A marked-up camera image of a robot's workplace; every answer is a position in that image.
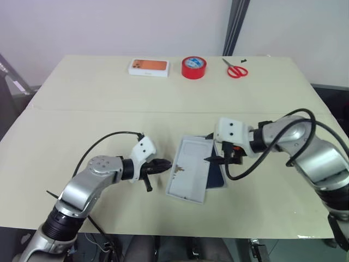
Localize dark blue smartphone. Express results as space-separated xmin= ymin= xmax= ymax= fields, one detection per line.
xmin=196 ymin=133 xmax=229 ymax=190

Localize thin loose wires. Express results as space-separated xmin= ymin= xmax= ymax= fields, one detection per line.
xmin=83 ymin=233 xmax=119 ymax=262

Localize red tape roll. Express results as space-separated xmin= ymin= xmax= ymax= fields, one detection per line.
xmin=181 ymin=56 xmax=208 ymax=80

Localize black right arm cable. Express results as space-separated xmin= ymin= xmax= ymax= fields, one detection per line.
xmin=224 ymin=108 xmax=349 ymax=181

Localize metal table bracket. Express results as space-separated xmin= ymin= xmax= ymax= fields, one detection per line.
xmin=248 ymin=238 xmax=270 ymax=262

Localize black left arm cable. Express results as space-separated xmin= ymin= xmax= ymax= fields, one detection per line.
xmin=74 ymin=131 xmax=145 ymax=178

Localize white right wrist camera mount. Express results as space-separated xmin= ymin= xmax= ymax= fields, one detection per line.
xmin=213 ymin=117 xmax=256 ymax=159

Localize dark metal stand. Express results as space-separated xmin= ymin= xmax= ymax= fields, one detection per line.
xmin=0 ymin=53 xmax=41 ymax=139

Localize white orange phone box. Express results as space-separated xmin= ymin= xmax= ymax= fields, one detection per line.
xmin=127 ymin=57 xmax=171 ymax=78

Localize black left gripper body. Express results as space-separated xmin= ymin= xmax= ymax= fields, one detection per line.
xmin=139 ymin=160 xmax=159 ymax=180

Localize dark grey pillar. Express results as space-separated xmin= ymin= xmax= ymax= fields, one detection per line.
xmin=222 ymin=0 xmax=251 ymax=56

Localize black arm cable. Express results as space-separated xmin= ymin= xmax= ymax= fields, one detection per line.
xmin=74 ymin=131 xmax=145 ymax=178
xmin=224 ymin=108 xmax=349 ymax=181

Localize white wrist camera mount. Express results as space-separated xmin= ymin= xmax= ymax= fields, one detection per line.
xmin=128 ymin=136 xmax=158 ymax=183
xmin=213 ymin=117 xmax=256 ymax=159

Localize red handled scissors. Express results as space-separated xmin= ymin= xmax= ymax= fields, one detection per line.
xmin=221 ymin=58 xmax=249 ymax=79

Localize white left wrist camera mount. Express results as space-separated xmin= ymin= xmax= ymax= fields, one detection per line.
xmin=128 ymin=136 xmax=158 ymax=183

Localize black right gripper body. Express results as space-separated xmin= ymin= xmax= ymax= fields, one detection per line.
xmin=221 ymin=141 xmax=245 ymax=166

